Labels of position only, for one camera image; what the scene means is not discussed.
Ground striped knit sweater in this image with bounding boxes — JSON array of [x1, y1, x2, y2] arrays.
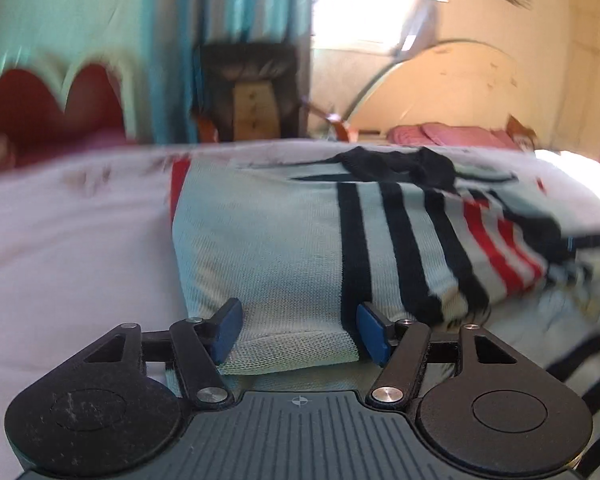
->
[[170, 148, 600, 479]]

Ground pink floral bed quilt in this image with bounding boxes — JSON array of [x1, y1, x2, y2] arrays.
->
[[0, 141, 600, 479]]

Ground wooden drawer nightstand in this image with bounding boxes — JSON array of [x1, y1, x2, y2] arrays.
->
[[233, 81, 279, 141]]

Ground cream arched headboard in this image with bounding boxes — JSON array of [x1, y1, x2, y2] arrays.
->
[[348, 41, 544, 134]]

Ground dark leather armchair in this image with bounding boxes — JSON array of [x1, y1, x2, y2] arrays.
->
[[192, 42, 302, 143]]

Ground red heart-shaped headboard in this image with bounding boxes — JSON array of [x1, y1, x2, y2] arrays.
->
[[0, 49, 138, 148]]

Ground blue window curtain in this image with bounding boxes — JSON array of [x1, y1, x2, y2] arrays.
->
[[142, 0, 313, 144]]

